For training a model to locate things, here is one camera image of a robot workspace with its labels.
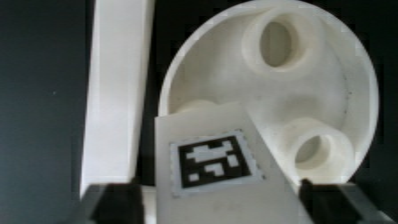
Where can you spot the white U-shaped fence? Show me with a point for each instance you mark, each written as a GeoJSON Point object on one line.
{"type": "Point", "coordinates": [117, 75]}

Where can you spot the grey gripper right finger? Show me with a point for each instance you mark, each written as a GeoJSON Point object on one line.
{"type": "Point", "coordinates": [338, 204]}

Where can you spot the white stool leg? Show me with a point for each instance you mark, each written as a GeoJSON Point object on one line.
{"type": "Point", "coordinates": [220, 184]}

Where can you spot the white round stool seat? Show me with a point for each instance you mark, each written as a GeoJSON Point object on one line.
{"type": "Point", "coordinates": [274, 56]}

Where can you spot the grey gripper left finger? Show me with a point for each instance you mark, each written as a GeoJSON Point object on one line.
{"type": "Point", "coordinates": [110, 205]}

